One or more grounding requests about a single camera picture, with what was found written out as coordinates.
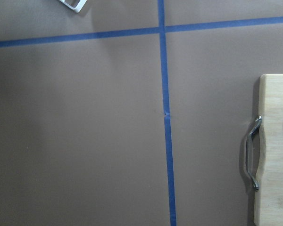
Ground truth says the white wire cup rack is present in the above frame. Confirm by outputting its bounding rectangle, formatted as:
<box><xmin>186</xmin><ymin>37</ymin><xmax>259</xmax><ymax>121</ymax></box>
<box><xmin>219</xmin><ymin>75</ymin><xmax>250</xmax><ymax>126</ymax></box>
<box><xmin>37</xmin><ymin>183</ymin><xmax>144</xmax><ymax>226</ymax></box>
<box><xmin>59</xmin><ymin>0</ymin><xmax>87</xmax><ymax>13</ymax></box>

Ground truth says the bamboo cutting board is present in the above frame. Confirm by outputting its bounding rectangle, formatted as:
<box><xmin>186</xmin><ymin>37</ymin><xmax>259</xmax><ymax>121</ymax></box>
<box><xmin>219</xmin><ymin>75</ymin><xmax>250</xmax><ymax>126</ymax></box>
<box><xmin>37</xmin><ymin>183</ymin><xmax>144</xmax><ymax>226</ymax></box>
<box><xmin>246</xmin><ymin>74</ymin><xmax>283</xmax><ymax>226</ymax></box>

